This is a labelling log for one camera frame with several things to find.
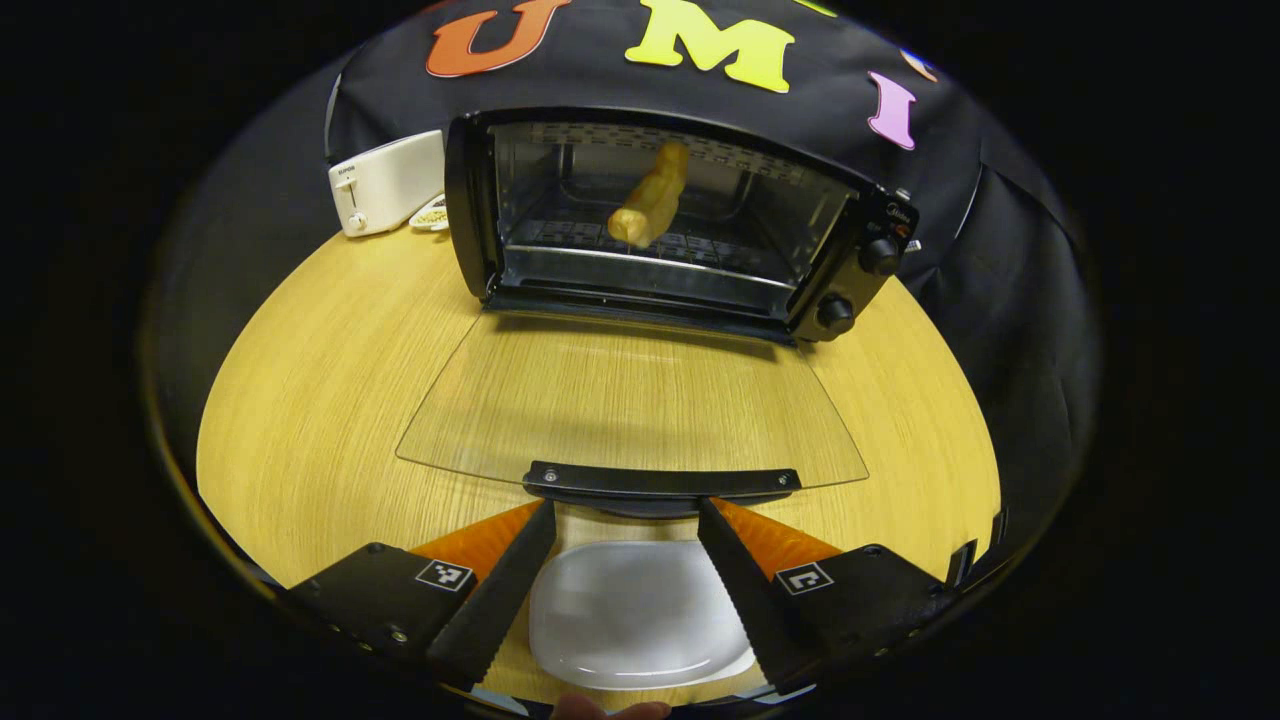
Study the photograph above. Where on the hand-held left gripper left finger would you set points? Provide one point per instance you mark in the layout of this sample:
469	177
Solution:
500	600

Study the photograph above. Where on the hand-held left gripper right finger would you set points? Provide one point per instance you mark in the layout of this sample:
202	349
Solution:
745	590

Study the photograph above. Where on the black electric oven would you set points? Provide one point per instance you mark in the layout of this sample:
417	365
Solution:
650	290

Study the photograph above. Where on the long golden bread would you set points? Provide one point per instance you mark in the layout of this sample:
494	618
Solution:
650	200

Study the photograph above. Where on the white plate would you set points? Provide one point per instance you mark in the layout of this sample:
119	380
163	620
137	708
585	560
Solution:
640	620

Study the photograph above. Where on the white sectioned grain dish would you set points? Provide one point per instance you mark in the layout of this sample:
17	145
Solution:
432	216

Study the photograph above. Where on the black backdrop cloth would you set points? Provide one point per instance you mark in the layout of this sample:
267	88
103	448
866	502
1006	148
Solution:
1020	300

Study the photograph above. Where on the white toaster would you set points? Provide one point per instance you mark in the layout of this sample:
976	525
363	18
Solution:
385	185

